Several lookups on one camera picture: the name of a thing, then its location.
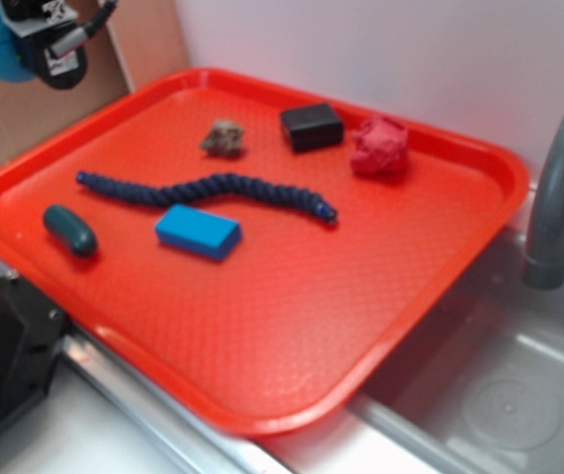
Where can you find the black square box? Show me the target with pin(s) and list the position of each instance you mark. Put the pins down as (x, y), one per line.
(312, 127)

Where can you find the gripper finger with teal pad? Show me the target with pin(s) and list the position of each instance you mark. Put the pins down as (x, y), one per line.
(56, 56)

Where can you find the grey sink faucet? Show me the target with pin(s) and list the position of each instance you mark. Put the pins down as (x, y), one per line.
(558, 182)

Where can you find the grey sink basin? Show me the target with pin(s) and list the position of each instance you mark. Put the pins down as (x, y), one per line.
(478, 385)

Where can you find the brown rock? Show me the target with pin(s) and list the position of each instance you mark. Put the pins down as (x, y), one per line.
(224, 139)

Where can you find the blue rectangular block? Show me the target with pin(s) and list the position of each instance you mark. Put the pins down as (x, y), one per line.
(199, 232)

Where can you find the dark green capsule object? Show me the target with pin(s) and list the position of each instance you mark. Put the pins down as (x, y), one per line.
(69, 230)

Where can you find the red plastic tray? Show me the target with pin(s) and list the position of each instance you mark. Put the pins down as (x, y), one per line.
(290, 324)

